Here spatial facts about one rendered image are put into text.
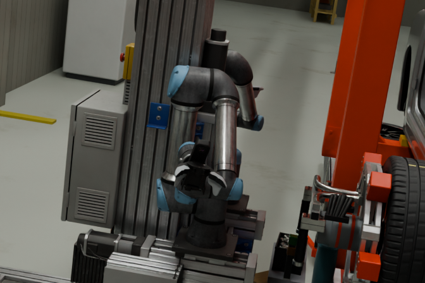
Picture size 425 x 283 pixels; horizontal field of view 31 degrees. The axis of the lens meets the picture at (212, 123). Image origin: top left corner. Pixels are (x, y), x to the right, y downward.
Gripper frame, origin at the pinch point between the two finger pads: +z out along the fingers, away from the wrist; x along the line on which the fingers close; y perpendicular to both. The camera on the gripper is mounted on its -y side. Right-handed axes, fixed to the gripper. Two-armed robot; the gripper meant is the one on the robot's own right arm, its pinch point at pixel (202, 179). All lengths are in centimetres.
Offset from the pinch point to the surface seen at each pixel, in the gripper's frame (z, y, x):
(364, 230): -42, 18, -70
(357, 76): -108, -28, -74
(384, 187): -44, 1, -73
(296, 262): -55, 40, -54
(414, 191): -45, 0, -85
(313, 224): -53, 24, -55
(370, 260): -33, 26, -72
